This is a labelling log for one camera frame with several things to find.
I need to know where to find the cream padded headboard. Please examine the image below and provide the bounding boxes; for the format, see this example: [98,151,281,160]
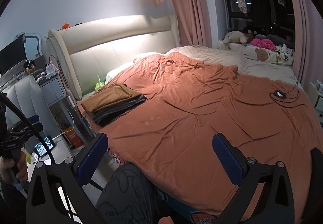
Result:
[47,14,181,100]

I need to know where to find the white plush toy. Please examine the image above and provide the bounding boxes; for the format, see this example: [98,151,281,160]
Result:
[222,31,249,45]

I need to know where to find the thick black cable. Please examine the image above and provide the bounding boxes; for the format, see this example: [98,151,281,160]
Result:
[269,95,308,109]

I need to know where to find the black laptop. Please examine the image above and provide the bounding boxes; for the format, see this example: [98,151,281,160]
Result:
[0,33,27,86]

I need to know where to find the dark grey pillow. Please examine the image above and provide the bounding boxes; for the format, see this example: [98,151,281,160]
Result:
[255,33,296,49]

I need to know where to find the orange box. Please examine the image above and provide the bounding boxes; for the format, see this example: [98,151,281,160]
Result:
[61,123,85,149]

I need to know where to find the pink cloth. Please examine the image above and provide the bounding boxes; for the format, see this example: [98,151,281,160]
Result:
[250,38,277,51]

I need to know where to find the black and white cloth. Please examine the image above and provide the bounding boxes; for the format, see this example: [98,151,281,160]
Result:
[275,44,294,60]

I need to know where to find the white drawer nightstand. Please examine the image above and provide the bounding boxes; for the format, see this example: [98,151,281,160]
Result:
[306,80,323,129]

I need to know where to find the wavy frame mirror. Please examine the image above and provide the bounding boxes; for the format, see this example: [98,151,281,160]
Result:
[16,33,43,62]

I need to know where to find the person's left hand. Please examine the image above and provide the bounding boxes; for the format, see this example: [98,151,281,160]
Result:
[0,152,29,184]

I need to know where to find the mustard yellow printed t-shirt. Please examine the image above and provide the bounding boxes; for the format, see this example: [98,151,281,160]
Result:
[81,83,142,113]

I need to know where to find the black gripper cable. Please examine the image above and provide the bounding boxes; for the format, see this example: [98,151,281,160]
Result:
[0,93,55,165]

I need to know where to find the black smartphone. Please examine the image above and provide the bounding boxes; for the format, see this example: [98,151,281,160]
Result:
[34,136,56,157]

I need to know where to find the brown blanket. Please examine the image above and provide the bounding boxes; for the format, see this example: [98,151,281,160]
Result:
[77,52,321,217]

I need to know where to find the folded grey clothes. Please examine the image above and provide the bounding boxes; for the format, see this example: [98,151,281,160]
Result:
[92,95,148,127]

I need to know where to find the grey panelled nightstand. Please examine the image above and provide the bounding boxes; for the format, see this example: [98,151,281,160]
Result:
[38,75,76,149]

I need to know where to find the green item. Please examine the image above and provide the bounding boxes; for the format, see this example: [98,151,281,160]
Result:
[94,75,106,92]

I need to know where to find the white power adapter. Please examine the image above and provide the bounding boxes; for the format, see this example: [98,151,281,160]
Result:
[45,62,59,79]

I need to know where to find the thin black cable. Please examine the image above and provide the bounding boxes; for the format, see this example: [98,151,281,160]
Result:
[285,79,302,97]

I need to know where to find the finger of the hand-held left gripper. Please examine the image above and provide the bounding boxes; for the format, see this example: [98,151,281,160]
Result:
[9,123,44,137]
[24,115,40,126]

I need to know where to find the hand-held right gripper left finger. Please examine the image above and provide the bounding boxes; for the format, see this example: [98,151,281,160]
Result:
[26,133,109,224]

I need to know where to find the bear print quilt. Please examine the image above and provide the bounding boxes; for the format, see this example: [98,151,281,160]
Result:
[218,40,294,66]

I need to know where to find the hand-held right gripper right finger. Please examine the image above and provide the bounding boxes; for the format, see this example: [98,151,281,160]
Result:
[212,133,296,224]

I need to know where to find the cream bed sheet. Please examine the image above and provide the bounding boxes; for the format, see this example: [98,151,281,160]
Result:
[105,45,299,88]

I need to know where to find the folded black clothes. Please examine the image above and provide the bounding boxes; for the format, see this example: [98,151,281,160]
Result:
[310,148,323,214]

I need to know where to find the brown bear plush toy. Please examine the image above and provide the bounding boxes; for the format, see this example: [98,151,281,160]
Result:
[243,27,263,43]

